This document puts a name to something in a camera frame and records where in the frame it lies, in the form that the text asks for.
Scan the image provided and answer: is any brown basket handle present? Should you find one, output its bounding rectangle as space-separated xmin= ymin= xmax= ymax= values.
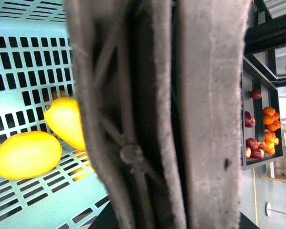
xmin=63 ymin=0 xmax=251 ymax=229

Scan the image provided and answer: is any yellow mango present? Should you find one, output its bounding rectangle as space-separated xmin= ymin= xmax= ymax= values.
xmin=0 ymin=131 xmax=62 ymax=180

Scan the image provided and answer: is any light blue plastic basket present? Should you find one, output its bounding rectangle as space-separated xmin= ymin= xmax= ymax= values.
xmin=0 ymin=0 xmax=109 ymax=229

